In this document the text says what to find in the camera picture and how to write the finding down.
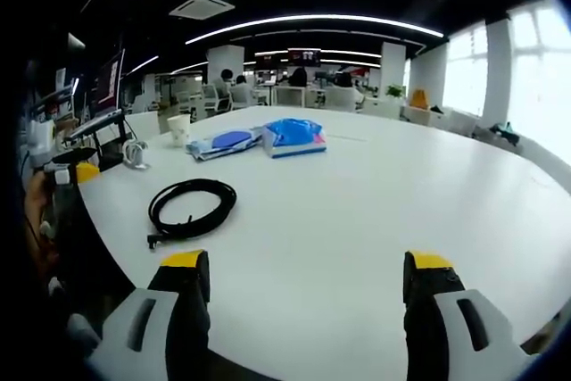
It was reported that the ceiling air vent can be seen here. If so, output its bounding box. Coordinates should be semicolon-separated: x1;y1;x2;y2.
168;0;236;21

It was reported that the laptop on stand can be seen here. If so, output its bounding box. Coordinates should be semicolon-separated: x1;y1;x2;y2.
66;108;126;141

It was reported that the blue plastic packet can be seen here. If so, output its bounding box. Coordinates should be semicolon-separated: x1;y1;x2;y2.
185;127;269;162

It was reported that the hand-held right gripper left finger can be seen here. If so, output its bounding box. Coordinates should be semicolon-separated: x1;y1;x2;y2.
87;248;211;381

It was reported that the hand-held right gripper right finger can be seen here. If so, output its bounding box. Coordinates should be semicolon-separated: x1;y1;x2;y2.
402;250;536;381

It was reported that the black cable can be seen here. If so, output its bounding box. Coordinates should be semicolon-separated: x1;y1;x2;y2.
146;178;238;252

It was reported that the dark monitor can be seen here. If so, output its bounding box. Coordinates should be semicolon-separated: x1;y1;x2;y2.
91;48;127;117

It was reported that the white table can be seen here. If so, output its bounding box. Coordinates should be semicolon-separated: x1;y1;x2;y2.
78;105;571;377

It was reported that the white paper cup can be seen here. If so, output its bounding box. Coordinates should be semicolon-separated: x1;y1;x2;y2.
166;114;191;148

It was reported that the blue tissue pack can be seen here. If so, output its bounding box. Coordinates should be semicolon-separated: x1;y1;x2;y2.
261;118;329;160

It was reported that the hanging screen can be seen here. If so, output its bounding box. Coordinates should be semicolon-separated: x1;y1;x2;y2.
287;47;322;67

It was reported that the white cable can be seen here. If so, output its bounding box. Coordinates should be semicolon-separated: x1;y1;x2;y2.
122;139;150;170

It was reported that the yellow chair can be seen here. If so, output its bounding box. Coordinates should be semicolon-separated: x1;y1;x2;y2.
410;88;432;111

